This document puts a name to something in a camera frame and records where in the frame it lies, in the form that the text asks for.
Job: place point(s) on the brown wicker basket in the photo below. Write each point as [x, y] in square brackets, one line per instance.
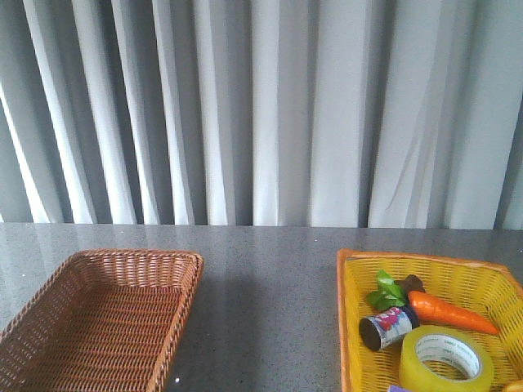
[106, 320]

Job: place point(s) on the grey white pleated curtain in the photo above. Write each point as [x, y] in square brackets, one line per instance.
[357, 114]

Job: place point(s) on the purple flat item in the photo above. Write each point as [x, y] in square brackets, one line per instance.
[397, 388]

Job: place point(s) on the yellow orange plastic basket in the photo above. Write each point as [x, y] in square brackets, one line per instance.
[485, 288]

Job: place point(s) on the orange round item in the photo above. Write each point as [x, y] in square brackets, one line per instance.
[513, 386]

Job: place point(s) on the orange toy carrot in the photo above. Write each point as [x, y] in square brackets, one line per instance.
[431, 309]

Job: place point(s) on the brown toy animal figure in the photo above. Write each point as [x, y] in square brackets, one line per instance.
[411, 283]

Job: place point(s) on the yellow packing tape roll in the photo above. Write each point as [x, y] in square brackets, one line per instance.
[444, 345]

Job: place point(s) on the green toy leafy vegetable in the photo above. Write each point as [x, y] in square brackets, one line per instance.
[388, 293]

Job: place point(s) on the small labelled black-lid jar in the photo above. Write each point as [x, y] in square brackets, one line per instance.
[381, 330]

